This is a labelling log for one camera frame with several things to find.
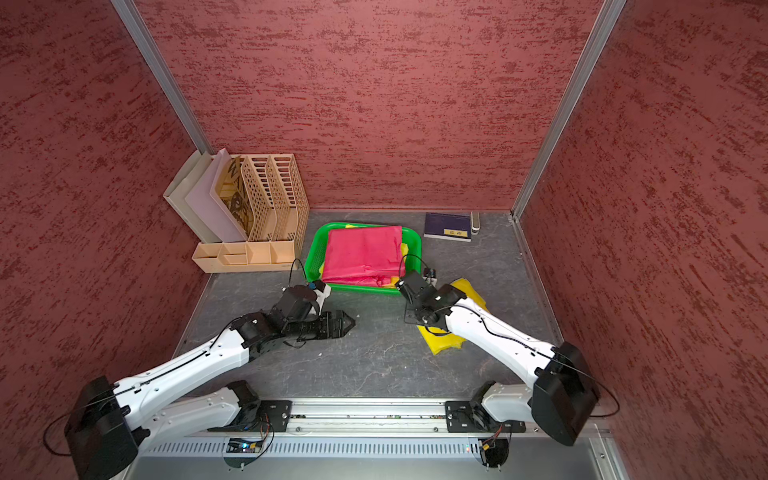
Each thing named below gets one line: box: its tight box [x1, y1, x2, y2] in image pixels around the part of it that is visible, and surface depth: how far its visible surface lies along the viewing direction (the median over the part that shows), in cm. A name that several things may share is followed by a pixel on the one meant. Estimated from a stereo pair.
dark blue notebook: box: [423, 212, 472, 242], surface depth 116 cm
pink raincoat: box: [322, 226, 406, 288], surface depth 97 cm
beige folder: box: [163, 150, 222, 243], surface depth 91 cm
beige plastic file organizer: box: [191, 154, 310, 274], surface depth 105 cm
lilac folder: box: [185, 148, 247, 243], surface depth 91 cm
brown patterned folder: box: [217, 156, 254, 237], surface depth 102 cm
